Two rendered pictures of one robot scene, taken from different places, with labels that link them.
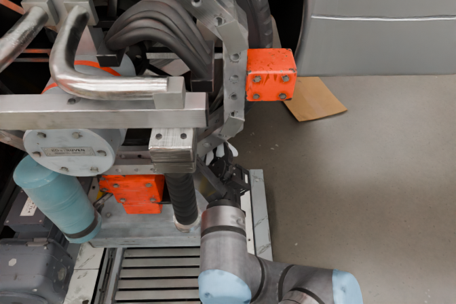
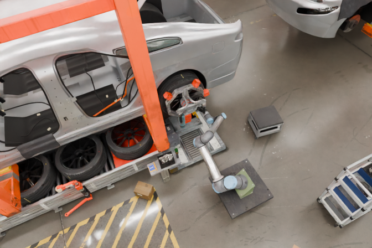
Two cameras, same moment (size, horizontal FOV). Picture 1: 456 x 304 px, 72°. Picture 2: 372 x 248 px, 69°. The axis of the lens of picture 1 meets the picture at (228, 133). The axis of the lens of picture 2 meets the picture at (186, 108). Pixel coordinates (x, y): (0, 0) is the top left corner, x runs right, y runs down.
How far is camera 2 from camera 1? 3.22 m
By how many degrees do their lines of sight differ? 12
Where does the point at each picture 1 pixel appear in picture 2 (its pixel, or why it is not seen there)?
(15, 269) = (174, 137)
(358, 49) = (215, 83)
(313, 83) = not seen: hidden behind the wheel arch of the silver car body
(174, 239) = (191, 128)
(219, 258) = (208, 117)
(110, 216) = (177, 129)
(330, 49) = (211, 84)
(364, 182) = (226, 102)
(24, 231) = (169, 133)
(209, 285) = (208, 120)
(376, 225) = (231, 111)
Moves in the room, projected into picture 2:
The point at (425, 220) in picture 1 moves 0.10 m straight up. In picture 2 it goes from (241, 106) to (242, 102)
